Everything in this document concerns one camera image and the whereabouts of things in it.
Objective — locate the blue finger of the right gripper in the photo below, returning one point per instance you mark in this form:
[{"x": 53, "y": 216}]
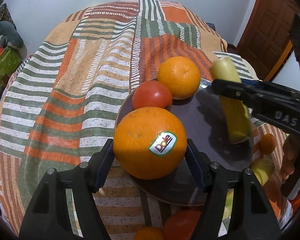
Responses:
[
  {"x": 236, "y": 90},
  {"x": 250, "y": 82}
]

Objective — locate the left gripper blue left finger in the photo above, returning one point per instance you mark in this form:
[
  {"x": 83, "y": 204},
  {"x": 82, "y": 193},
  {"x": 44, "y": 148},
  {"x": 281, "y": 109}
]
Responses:
[{"x": 87, "y": 179}]

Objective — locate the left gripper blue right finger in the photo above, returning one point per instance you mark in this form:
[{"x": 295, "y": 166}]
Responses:
[{"x": 212, "y": 178}]

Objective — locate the yellow corn cob short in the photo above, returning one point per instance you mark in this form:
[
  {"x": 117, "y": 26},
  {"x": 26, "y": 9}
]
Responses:
[{"x": 236, "y": 113}]

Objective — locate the small mandarin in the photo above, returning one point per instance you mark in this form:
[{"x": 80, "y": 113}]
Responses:
[
  {"x": 150, "y": 233},
  {"x": 267, "y": 144}
]

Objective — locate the red tomato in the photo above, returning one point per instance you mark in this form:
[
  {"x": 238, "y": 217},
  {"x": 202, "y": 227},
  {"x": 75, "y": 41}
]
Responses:
[
  {"x": 152, "y": 93},
  {"x": 181, "y": 225}
]

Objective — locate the large plain orange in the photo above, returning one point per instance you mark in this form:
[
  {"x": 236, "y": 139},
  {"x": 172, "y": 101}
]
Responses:
[{"x": 180, "y": 75}]

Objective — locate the large orange with sticker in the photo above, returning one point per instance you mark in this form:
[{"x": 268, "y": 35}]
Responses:
[{"x": 149, "y": 143}]

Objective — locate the green husked corn cob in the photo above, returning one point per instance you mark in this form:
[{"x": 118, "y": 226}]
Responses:
[{"x": 263, "y": 168}]

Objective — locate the brown wooden door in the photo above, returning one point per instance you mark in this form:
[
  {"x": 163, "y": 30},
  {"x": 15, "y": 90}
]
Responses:
[{"x": 265, "y": 43}]

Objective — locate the purple ceramic plate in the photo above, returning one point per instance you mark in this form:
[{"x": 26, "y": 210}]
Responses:
[{"x": 204, "y": 122}]

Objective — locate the striped patchwork bed cover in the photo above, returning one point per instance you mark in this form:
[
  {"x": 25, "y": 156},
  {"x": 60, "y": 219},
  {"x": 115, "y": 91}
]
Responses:
[{"x": 62, "y": 106}]

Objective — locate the green storage box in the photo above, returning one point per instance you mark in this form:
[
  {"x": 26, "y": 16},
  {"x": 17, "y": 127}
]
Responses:
[{"x": 9, "y": 62}]

